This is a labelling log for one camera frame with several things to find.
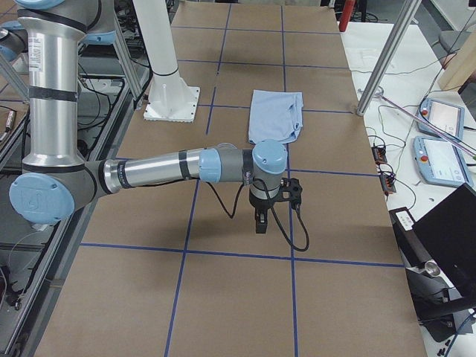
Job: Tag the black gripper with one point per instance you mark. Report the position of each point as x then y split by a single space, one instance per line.
259 204

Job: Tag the light blue t-shirt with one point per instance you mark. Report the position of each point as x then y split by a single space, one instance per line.
275 115

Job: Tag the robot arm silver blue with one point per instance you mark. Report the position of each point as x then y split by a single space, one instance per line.
57 181

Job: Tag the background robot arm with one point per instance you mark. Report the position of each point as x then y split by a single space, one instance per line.
14 41

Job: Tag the lower orange circuit board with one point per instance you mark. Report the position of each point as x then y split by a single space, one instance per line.
387 181

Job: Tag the orange circuit board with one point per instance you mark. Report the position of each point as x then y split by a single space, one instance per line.
387 181
379 149

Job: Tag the upper orange circuit board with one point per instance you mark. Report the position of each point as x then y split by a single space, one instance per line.
379 149

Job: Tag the black box with label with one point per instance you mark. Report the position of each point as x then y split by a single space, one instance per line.
406 237

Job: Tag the lower teach pendant tablet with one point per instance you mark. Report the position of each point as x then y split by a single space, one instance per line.
440 163

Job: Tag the teach pendant tablet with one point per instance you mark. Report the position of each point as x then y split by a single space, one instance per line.
440 163
445 116

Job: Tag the black monitor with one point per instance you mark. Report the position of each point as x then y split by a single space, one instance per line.
447 232

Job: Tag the reacher grabber stick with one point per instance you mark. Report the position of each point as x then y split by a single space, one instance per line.
456 142

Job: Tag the upper teach pendant tablet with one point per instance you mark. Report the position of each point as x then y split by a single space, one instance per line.
445 116

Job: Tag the red fire extinguisher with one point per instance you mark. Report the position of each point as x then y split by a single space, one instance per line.
346 15

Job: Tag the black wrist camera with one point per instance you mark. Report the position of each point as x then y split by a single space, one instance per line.
290 191

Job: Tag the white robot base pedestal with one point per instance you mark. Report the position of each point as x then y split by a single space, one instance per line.
169 98

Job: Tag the aluminium side frame rack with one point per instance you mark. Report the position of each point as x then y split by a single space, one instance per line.
82 92

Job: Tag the aluminium frame post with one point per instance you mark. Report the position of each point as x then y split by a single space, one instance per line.
406 14

